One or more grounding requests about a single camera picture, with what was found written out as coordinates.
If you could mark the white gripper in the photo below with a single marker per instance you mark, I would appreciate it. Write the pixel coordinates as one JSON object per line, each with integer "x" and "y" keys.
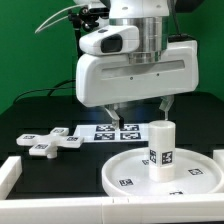
{"x": 112, "y": 79}

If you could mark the white round table top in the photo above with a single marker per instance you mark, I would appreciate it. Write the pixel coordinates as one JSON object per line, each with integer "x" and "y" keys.
{"x": 127, "y": 174}

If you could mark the white cross-shaped table base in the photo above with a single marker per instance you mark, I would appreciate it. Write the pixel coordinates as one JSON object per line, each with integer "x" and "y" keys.
{"x": 47, "y": 145}

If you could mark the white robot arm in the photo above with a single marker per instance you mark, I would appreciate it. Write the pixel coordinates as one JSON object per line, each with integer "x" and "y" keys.
{"x": 132, "y": 59}

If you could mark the white marker tag plate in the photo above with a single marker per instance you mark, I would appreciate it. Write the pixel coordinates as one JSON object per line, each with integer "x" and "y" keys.
{"x": 107, "y": 133}

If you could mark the white right fence block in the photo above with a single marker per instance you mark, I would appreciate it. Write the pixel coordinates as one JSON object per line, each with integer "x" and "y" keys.
{"x": 218, "y": 156}

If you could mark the white fence block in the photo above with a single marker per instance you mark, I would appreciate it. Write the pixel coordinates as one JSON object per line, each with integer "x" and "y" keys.
{"x": 218, "y": 156}
{"x": 10, "y": 171}

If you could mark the white left fence block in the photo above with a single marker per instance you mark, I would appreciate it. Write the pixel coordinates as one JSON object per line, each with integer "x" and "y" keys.
{"x": 10, "y": 171}

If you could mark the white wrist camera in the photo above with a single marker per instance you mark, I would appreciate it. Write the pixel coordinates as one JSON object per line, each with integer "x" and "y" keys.
{"x": 111, "y": 40}

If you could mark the white front fence rail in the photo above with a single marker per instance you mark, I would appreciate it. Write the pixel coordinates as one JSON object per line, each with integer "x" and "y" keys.
{"x": 114, "y": 210}

